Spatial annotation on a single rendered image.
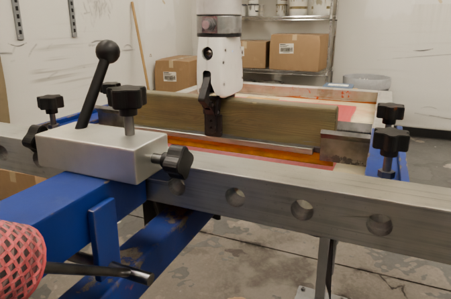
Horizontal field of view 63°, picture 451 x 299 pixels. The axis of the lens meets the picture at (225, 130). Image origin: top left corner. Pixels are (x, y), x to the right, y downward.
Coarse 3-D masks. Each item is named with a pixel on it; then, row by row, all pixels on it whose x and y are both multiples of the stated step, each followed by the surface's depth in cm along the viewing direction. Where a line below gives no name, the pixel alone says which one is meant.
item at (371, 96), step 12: (252, 84) 122; (264, 84) 120; (276, 84) 120; (288, 84) 120; (276, 96) 119; (288, 96) 118; (300, 96) 116; (312, 96) 115; (324, 96) 113; (336, 96) 112; (348, 96) 111; (360, 96) 109; (372, 96) 108; (384, 96) 102
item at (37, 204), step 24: (24, 192) 33; (48, 192) 33; (72, 192) 33; (96, 192) 34; (120, 192) 37; (144, 192) 41; (0, 216) 29; (24, 216) 29; (48, 216) 29; (72, 216) 32; (120, 216) 38; (48, 240) 29; (72, 240) 32
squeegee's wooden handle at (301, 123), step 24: (168, 96) 68; (192, 96) 66; (216, 96) 66; (144, 120) 71; (168, 120) 69; (192, 120) 67; (240, 120) 63; (264, 120) 61; (288, 120) 60; (312, 120) 58; (336, 120) 58; (312, 144) 59
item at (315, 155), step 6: (168, 138) 71; (174, 138) 71; (180, 138) 70; (186, 138) 70; (216, 144) 67; (222, 144) 67; (228, 144) 66; (258, 150) 64; (264, 150) 64; (270, 150) 63; (276, 150) 63; (300, 156) 62; (306, 156) 61; (312, 156) 61; (318, 156) 60
